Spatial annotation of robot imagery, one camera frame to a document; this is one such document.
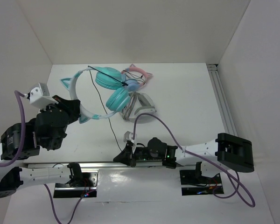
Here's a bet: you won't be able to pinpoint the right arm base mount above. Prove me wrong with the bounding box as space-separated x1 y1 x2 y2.
179 162 224 196

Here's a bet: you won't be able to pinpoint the aluminium side rail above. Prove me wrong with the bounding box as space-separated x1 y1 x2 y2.
206 64 238 136

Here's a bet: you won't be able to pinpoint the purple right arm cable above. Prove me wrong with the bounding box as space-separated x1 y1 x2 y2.
133 113 256 208

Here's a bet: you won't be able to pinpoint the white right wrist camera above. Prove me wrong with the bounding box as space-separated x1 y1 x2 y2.
123 131 137 147

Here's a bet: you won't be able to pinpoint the pink blue cat-ear headphones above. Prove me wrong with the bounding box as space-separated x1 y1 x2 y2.
121 64 153 92

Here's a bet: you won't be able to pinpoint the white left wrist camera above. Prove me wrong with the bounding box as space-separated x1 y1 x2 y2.
28 83 52 109

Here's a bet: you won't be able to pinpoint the aluminium front rail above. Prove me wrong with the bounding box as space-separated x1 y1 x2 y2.
24 161 163 169

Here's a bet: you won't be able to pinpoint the teal cat-ear headphones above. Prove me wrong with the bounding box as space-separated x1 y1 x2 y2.
60 66 130 124

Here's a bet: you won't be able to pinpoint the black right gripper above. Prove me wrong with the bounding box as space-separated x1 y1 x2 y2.
113 143 162 167

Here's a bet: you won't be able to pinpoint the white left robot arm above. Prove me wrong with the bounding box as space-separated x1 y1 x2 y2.
0 91 83 198

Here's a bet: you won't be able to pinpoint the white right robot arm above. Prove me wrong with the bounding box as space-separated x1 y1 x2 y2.
113 132 254 183

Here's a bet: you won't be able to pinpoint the thin black headphone cable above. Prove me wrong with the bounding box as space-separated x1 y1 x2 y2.
87 65 129 154

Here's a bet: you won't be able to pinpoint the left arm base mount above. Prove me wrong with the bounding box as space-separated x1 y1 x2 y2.
53 162 98 198

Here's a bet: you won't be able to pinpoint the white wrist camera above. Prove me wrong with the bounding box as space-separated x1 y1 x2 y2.
123 131 137 147
28 83 52 109

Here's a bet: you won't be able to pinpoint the white grey headphones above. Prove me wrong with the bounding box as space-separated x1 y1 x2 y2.
119 91 157 122

